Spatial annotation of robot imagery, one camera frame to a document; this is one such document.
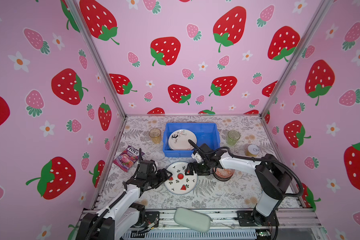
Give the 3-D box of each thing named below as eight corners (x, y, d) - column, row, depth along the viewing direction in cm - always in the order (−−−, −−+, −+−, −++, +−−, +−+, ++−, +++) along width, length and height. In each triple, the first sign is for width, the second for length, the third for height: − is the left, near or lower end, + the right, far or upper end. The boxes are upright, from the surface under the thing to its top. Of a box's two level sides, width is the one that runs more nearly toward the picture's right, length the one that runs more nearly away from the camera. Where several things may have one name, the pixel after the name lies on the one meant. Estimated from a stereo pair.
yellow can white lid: (245, 157, 99) (248, 152, 95) (243, 149, 103) (246, 144, 99) (257, 157, 99) (260, 152, 95) (254, 149, 103) (257, 144, 99)
